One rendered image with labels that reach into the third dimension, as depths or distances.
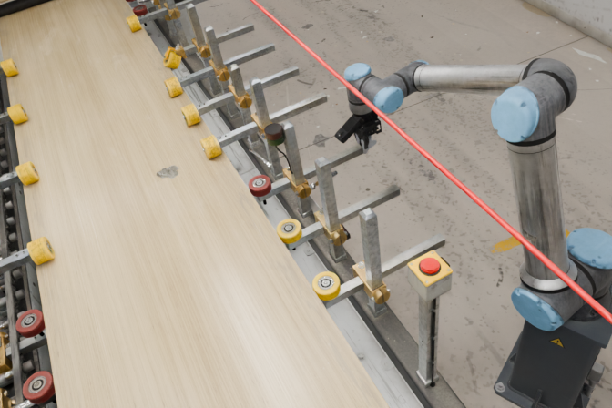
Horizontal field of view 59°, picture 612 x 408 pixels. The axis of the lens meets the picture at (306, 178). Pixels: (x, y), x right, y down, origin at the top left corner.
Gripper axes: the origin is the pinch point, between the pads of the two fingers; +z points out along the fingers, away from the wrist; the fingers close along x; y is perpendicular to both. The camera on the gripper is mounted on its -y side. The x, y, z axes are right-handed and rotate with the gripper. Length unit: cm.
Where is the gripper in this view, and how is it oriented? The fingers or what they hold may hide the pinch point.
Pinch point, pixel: (362, 151)
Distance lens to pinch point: 206.3
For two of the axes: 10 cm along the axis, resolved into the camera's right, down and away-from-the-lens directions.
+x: -4.4, -5.7, 6.9
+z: 1.7, 7.0, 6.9
